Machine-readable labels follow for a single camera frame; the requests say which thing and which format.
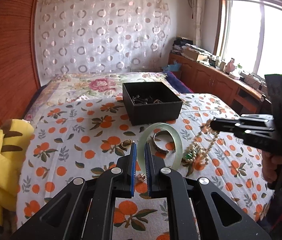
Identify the engraved silver bangle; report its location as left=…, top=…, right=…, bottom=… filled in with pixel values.
left=152, top=128, right=175, bottom=155

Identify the pale green jade bangle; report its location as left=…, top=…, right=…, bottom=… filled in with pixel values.
left=136, top=123, right=183, bottom=173

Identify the cream bead necklace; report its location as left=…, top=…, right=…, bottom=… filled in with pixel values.
left=181, top=119, right=220, bottom=171

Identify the black jewelry box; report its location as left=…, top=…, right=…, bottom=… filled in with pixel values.
left=122, top=82, right=183, bottom=126

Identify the right hand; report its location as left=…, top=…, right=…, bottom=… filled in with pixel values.
left=262, top=151, right=282, bottom=183

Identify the small rose gold earring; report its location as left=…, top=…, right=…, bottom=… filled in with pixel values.
left=136, top=173, right=146, bottom=182

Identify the wooden sideboard cabinet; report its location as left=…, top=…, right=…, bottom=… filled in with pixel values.
left=168, top=53, right=271, bottom=114

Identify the pink figurine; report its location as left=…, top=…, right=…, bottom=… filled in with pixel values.
left=225, top=58, right=235, bottom=74

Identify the orange print bed sheet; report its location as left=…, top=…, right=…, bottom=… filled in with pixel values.
left=16, top=94, right=273, bottom=239

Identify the purple blanket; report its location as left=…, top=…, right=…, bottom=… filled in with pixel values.
left=164, top=72, right=193, bottom=94

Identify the blue cloth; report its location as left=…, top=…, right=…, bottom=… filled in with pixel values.
left=162, top=63, right=181, bottom=72

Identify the stack of papers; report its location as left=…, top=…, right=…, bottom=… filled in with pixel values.
left=171, top=37, right=213, bottom=61

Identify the window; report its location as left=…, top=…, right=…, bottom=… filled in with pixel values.
left=214, top=0, right=282, bottom=77

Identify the floral quilt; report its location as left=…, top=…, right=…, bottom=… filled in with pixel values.
left=24, top=72, right=168, bottom=126

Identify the yellow plush toy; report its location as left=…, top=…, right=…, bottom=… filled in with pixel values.
left=0, top=119, right=34, bottom=227

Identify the circle pattern sheer curtain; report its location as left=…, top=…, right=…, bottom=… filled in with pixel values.
left=36, top=0, right=170, bottom=77

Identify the gold ring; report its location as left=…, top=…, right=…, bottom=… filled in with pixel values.
left=120, top=139, right=133, bottom=150

